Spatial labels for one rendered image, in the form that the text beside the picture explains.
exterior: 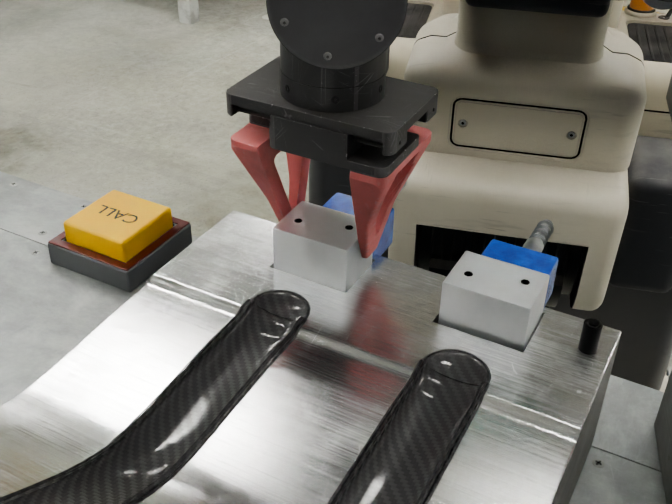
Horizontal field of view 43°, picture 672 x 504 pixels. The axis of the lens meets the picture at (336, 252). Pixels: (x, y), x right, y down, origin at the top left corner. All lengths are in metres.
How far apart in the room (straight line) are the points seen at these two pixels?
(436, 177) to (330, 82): 0.39
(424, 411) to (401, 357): 0.03
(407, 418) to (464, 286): 0.08
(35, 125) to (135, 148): 0.37
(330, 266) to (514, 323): 0.11
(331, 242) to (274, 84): 0.09
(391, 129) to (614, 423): 0.25
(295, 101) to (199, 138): 2.23
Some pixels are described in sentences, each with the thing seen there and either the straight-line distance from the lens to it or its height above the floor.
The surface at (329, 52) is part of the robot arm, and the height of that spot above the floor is 1.06.
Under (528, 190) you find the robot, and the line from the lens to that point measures 0.82.
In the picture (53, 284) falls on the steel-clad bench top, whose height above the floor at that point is 0.80.
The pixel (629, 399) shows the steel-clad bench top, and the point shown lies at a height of 0.80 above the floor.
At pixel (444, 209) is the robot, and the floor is 0.77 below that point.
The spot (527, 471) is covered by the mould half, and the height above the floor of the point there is 0.89.
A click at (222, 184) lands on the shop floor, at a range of 2.42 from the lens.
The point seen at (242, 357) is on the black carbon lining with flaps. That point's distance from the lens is 0.47.
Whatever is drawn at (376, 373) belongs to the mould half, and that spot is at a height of 0.89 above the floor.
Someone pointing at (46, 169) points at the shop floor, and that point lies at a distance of 2.59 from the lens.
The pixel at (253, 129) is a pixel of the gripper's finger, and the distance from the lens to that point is 0.49.
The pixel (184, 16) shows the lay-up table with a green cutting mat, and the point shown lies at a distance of 3.63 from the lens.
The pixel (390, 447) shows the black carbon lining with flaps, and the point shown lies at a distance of 0.43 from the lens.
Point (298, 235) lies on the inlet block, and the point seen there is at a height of 0.92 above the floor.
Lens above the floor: 1.19
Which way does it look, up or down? 34 degrees down
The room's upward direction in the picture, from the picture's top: 1 degrees clockwise
